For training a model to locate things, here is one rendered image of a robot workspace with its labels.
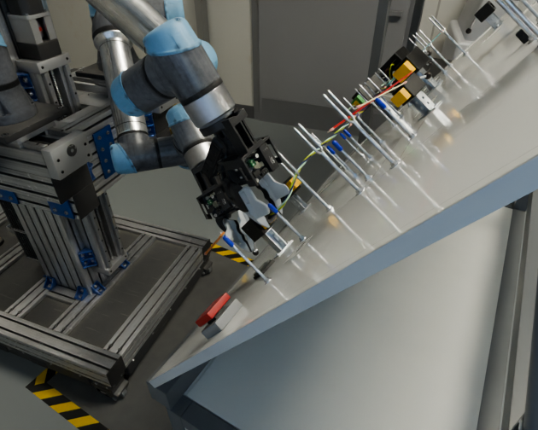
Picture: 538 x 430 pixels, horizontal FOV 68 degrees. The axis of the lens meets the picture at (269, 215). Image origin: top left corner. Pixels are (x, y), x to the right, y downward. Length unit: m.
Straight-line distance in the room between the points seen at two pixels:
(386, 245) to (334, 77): 3.35
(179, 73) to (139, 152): 0.40
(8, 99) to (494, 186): 1.19
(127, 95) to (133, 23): 0.17
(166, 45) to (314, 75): 3.10
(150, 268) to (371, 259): 1.79
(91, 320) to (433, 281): 1.40
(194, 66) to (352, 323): 0.71
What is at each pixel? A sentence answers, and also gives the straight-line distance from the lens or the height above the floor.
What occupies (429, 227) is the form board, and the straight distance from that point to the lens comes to 0.30.
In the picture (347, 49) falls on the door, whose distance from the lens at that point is 3.57.
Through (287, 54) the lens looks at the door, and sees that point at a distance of 3.71.
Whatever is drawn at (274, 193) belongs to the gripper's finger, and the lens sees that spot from 0.73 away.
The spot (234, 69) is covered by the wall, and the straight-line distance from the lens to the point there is 4.00.
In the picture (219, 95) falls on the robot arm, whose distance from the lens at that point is 0.63.
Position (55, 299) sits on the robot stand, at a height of 0.21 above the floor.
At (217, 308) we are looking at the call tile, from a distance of 0.62.
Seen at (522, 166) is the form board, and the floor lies 1.49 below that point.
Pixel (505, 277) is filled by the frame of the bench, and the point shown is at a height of 0.80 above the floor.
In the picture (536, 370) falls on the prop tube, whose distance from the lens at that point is 0.61.
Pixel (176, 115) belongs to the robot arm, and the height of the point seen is 1.26.
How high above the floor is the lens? 1.61
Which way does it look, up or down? 37 degrees down
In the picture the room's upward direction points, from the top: straight up
